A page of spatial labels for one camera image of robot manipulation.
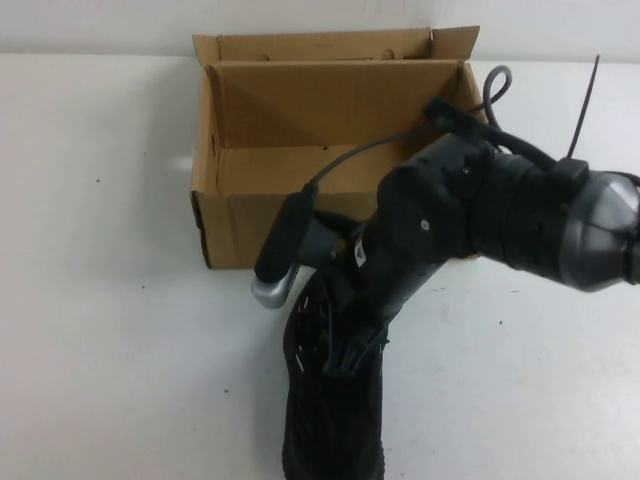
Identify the black mesh sneaker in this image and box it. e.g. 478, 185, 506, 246
281, 212, 394, 480

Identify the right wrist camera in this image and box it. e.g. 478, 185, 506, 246
248, 184, 351, 312

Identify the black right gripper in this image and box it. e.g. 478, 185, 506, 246
322, 138, 495, 384

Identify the brown cardboard shoe box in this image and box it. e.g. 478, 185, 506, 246
188, 25, 496, 271

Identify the right arm grey loop cable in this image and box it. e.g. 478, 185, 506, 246
482, 64, 516, 146

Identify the right camera black cable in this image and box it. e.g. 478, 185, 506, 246
302, 124, 436, 196

